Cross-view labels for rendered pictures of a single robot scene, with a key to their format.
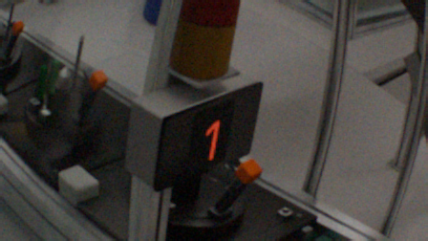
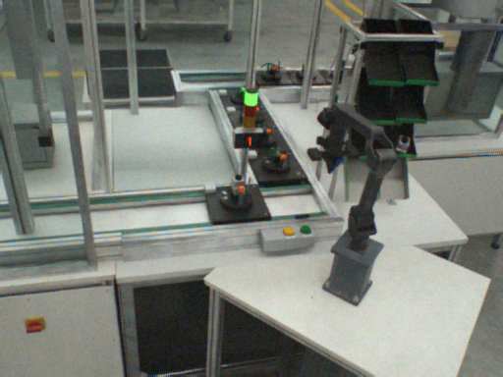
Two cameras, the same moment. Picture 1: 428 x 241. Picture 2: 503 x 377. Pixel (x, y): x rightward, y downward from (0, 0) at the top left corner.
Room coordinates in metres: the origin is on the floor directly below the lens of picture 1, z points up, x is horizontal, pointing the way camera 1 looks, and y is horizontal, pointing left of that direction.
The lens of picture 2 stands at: (-0.50, -1.06, 2.17)
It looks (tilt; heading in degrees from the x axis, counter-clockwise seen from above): 34 degrees down; 36
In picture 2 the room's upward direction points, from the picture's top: 5 degrees clockwise
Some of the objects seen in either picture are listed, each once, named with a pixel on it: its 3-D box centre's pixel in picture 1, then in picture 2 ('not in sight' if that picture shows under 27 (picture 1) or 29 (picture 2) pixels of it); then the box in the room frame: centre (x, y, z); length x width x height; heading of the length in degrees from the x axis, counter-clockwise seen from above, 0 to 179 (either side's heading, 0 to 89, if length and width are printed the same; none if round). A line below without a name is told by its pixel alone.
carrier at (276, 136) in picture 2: not in sight; (263, 133); (1.29, 0.21, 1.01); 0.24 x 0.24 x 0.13; 53
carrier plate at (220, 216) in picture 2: not in sight; (236, 202); (0.80, -0.04, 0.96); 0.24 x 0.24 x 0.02; 53
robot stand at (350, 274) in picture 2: not in sight; (352, 267); (0.80, -0.59, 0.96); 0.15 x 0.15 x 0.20; 6
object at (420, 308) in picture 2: not in sight; (351, 282); (0.85, -0.59, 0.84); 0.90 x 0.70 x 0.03; 96
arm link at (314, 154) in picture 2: not in sight; (334, 146); (0.91, -0.37, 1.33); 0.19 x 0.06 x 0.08; 143
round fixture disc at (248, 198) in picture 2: not in sight; (237, 199); (0.80, -0.04, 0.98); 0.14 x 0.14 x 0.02
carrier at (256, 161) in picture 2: (186, 179); (277, 157); (1.15, 0.02, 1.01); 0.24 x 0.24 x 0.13; 53
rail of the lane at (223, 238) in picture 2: not in sight; (237, 235); (0.68, -0.14, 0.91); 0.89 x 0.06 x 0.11; 143
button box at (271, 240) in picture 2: not in sight; (287, 238); (0.80, -0.31, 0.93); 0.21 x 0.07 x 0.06; 143
